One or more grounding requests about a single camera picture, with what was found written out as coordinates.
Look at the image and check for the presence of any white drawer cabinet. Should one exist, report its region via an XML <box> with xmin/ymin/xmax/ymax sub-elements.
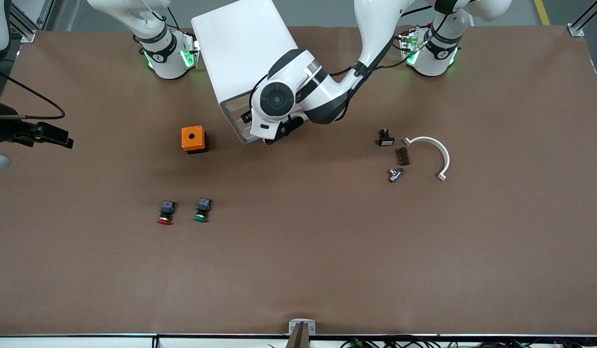
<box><xmin>191</xmin><ymin>0</ymin><xmax>310</xmax><ymax>145</ymax></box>

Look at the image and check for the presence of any green mushroom push button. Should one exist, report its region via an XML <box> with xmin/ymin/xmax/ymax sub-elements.
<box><xmin>193</xmin><ymin>197</ymin><xmax>213</xmax><ymax>223</ymax></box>

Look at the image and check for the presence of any red mushroom push button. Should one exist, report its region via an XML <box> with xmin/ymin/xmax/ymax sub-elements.
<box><xmin>157</xmin><ymin>200</ymin><xmax>177</xmax><ymax>226</ymax></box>

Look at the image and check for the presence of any white curved pipe clamp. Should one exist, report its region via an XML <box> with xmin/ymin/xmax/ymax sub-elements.
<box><xmin>402</xmin><ymin>136</ymin><xmax>451</xmax><ymax>182</ymax></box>

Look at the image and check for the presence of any orange button enclosure box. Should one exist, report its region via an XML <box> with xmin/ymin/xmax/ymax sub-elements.
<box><xmin>181</xmin><ymin>126</ymin><xmax>208</xmax><ymax>155</ymax></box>

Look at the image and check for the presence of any aluminium frame post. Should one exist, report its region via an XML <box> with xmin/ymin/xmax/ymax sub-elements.
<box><xmin>9</xmin><ymin>0</ymin><xmax>55</xmax><ymax>43</ymax></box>
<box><xmin>568</xmin><ymin>0</ymin><xmax>597</xmax><ymax>37</ymax></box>

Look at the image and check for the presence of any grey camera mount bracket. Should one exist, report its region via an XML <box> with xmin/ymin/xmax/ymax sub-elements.
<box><xmin>288</xmin><ymin>319</ymin><xmax>316</xmax><ymax>348</ymax></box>

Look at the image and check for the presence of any white table edge rail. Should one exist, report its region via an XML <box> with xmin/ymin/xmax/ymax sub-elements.
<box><xmin>0</xmin><ymin>333</ymin><xmax>597</xmax><ymax>348</ymax></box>

